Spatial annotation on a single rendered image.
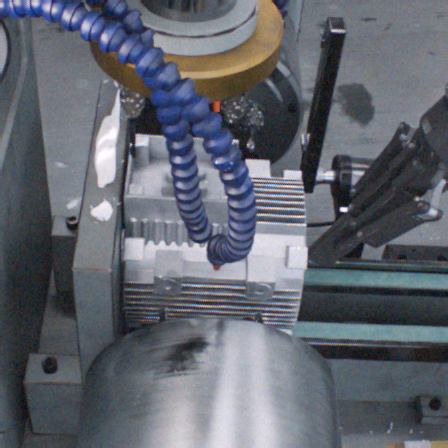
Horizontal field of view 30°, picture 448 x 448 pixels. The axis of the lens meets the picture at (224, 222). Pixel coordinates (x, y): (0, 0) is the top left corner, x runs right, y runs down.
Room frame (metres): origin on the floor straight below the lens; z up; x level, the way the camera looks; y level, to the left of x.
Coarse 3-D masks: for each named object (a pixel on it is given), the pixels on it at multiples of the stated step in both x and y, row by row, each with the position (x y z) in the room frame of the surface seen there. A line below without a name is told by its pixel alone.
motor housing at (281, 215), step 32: (256, 192) 0.68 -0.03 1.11; (288, 192) 0.68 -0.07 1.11; (256, 224) 0.63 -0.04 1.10; (288, 224) 0.64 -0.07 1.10; (192, 256) 0.61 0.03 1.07; (128, 288) 0.57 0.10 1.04; (192, 288) 0.58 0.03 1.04; (224, 288) 0.59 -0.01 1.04; (288, 288) 0.59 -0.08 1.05; (128, 320) 0.58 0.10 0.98; (288, 320) 0.58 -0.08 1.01
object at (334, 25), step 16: (320, 32) 0.82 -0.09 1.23; (336, 32) 0.80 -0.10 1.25; (336, 48) 0.80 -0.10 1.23; (320, 64) 0.81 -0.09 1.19; (336, 64) 0.80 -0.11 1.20; (320, 80) 0.80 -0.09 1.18; (336, 80) 0.80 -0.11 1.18; (320, 96) 0.80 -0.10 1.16; (320, 112) 0.80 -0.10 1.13; (320, 128) 0.80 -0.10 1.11; (304, 144) 0.80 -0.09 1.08; (320, 144) 0.80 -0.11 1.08; (304, 160) 0.80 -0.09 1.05; (304, 176) 0.80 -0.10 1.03; (304, 192) 0.80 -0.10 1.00
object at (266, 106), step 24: (288, 24) 1.02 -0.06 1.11; (288, 48) 0.95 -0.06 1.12; (288, 72) 0.89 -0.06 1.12; (264, 96) 0.88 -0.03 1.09; (288, 96) 0.89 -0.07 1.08; (144, 120) 0.87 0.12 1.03; (240, 120) 0.85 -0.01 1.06; (264, 120) 0.88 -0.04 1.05; (288, 120) 0.89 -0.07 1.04; (240, 144) 0.88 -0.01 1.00; (264, 144) 0.88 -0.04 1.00; (288, 144) 0.89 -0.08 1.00
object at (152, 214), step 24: (144, 144) 0.69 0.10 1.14; (144, 168) 0.69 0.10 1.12; (168, 168) 0.68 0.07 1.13; (144, 192) 0.65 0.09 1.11; (168, 192) 0.65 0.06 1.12; (216, 192) 0.66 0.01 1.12; (144, 216) 0.61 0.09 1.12; (168, 216) 0.61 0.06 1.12; (216, 216) 0.62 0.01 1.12; (144, 240) 0.61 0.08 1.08; (168, 240) 0.61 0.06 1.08
